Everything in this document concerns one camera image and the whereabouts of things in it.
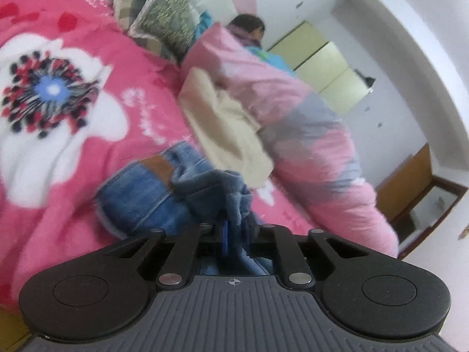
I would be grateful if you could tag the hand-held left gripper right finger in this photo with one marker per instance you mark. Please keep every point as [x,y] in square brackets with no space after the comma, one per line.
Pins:
[263,244]

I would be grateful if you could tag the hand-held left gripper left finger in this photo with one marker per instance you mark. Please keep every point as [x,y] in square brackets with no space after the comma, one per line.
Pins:
[224,233]

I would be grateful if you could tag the blue fleece-lined jeans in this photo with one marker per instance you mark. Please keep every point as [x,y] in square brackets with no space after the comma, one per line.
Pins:
[139,194]

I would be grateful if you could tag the crumpled beige garment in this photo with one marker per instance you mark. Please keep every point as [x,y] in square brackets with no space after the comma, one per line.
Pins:
[227,128]

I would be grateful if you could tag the pink and grey quilt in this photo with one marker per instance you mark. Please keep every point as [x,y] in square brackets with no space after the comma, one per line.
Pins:
[304,135]

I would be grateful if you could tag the brown wooden door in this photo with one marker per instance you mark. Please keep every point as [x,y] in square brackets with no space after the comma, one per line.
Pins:
[403,183]

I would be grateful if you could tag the pink floral bed sheet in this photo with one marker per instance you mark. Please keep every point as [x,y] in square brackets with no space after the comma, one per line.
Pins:
[55,161]

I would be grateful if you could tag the pale yellow wardrobe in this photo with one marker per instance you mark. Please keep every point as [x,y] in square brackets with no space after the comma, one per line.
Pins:
[322,62]

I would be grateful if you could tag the black bag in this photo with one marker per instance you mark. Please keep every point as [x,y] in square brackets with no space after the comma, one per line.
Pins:
[365,79]

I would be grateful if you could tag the green floral pillow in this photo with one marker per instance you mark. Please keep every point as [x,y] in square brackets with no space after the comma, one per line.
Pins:
[168,14]

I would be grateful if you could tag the plaid pillow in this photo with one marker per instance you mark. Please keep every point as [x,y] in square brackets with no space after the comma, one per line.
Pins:
[128,5]

